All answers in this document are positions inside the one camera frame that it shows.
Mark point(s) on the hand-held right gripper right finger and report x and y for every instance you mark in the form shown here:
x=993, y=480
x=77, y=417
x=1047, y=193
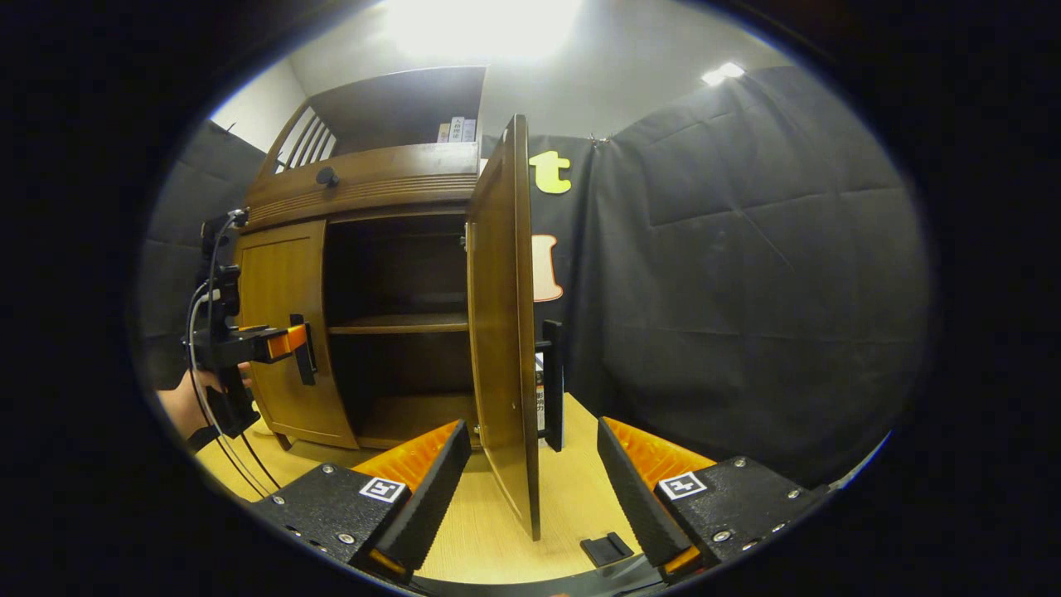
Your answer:
x=634, y=497

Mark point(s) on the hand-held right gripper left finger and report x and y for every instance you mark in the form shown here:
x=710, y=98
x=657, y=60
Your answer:
x=431, y=506

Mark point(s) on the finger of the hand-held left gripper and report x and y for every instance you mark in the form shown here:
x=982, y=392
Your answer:
x=286, y=342

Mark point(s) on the wooden cabinet door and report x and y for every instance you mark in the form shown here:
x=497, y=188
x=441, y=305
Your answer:
x=497, y=332
x=282, y=274

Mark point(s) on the wooden double-door shoe cabinet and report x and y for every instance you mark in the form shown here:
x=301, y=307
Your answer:
x=398, y=108

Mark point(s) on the small black plastic block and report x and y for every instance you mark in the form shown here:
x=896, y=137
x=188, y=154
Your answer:
x=607, y=549

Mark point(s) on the wooden inner shelf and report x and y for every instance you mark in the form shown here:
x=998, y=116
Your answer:
x=398, y=323

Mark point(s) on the wooden drawer with black knob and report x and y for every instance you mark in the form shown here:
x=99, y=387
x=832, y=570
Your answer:
x=398, y=178

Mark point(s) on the black backdrop cloth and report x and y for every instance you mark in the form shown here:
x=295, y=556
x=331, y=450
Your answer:
x=746, y=290

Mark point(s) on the white spine book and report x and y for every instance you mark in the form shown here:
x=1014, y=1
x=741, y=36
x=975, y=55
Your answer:
x=457, y=130

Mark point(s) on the grey spine book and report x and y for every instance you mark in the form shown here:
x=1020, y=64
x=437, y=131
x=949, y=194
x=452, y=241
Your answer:
x=470, y=131

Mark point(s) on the ceiling light panel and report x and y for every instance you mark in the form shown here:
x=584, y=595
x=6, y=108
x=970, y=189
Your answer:
x=721, y=73
x=481, y=29

